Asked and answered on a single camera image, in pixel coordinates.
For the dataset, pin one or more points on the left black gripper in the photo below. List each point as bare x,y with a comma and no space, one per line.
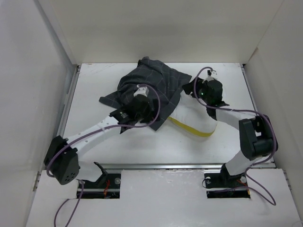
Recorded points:
151,114

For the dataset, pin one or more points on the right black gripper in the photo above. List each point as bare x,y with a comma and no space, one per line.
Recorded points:
188,87

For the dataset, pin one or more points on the dark grey checked pillowcase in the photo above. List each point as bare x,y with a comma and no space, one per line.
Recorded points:
162,84

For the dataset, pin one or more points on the cream pillow with yellow edge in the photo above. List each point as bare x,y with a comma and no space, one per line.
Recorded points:
192,117

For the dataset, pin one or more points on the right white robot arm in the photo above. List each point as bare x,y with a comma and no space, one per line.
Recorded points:
255,132

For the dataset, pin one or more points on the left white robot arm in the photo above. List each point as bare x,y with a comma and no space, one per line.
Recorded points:
62,160

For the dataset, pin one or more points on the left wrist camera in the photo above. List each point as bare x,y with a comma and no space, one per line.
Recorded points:
141,91

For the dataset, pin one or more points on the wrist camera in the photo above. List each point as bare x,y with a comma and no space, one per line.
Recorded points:
141,91
211,75

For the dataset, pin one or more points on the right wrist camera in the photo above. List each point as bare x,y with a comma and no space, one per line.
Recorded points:
211,75

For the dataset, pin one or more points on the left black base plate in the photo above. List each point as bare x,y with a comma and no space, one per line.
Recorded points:
114,178

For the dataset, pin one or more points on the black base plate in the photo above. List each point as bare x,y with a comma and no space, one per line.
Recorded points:
218,181
114,178

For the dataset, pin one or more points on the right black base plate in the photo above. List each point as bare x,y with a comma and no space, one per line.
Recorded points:
218,181

